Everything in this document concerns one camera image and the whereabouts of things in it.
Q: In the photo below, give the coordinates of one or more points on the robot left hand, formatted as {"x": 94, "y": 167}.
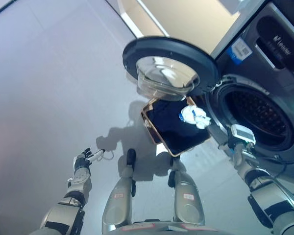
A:
{"x": 80, "y": 161}

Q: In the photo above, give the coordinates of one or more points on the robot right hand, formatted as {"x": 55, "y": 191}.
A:
{"x": 242, "y": 134}

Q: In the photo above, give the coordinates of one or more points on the white cloth with blue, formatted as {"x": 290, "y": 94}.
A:
{"x": 196, "y": 116}

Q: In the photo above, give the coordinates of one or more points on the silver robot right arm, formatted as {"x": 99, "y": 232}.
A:
{"x": 272, "y": 193}

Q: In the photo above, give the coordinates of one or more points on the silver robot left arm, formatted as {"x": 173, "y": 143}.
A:
{"x": 71, "y": 195}

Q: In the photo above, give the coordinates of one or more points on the grey front-load washing machine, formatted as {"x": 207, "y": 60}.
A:
{"x": 264, "y": 80}

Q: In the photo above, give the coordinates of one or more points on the dark navy clothes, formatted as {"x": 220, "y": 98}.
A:
{"x": 176, "y": 137}

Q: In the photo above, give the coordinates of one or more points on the tan laundry basket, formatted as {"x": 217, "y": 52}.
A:
{"x": 149, "y": 127}

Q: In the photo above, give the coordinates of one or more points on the silver robot right leg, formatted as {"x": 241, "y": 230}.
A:
{"x": 188, "y": 195}

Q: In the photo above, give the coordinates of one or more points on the blue white QR sticker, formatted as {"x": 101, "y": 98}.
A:
{"x": 240, "y": 50}

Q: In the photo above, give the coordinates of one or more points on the grey robot torso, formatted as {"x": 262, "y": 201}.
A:
{"x": 156, "y": 227}

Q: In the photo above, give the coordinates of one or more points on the round glass washer door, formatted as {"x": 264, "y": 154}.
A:
{"x": 166, "y": 46}

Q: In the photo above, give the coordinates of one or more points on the white counter cabinet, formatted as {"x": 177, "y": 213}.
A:
{"x": 193, "y": 19}

